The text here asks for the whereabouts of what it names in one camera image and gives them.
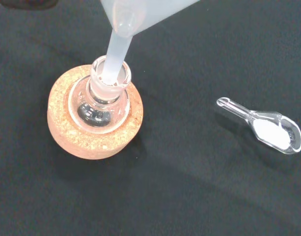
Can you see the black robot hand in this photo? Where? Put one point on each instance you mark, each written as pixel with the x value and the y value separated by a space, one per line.
pixel 30 3

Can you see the clear glass round-bottom flask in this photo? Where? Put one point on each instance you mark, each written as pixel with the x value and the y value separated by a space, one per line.
pixel 96 114

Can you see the clear glass weighing funnel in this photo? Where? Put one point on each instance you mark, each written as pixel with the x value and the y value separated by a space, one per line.
pixel 238 110

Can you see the black cloth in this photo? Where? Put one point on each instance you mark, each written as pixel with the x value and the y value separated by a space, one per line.
pixel 189 184

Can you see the white powder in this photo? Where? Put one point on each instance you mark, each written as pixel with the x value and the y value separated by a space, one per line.
pixel 270 134

